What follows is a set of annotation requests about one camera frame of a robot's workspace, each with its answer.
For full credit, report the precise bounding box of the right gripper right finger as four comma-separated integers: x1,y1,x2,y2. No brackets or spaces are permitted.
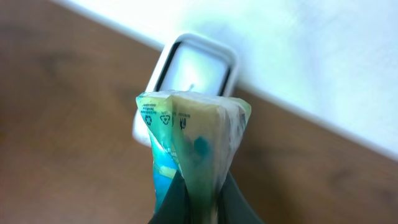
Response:
217,172,264,224

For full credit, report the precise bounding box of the green white packet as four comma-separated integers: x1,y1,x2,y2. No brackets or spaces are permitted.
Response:
136,91,251,223

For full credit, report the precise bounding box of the white barcode scanner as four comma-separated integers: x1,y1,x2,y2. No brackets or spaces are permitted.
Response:
132,32,241,149

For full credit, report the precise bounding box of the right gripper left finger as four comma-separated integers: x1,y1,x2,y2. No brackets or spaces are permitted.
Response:
148,172,189,224

